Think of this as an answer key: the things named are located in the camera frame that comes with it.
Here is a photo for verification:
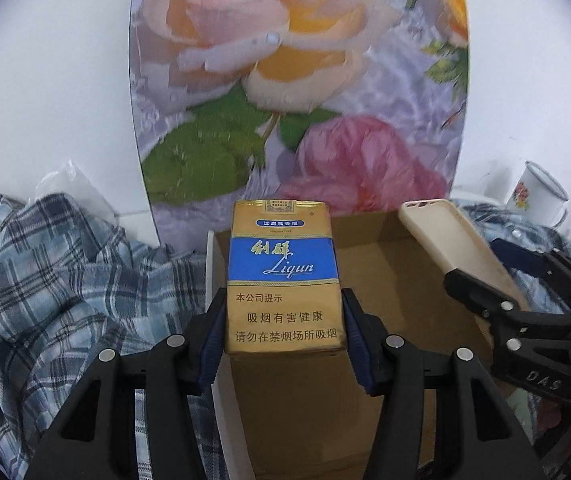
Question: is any beige phone case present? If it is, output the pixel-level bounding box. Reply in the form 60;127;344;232
398;200;529;311

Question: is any gold cigarette pack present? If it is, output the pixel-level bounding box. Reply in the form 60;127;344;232
227;200;346;356

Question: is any white enamel mug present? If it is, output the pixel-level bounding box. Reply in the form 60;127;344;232
507;160;570;229

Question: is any blue plaid shirt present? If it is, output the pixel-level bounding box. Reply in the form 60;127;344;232
0;194;228;479

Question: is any white cardboard box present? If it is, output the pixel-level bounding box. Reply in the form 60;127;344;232
212;212;491;479

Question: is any rose flower painting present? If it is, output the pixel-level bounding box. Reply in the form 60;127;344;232
129;0;469;250

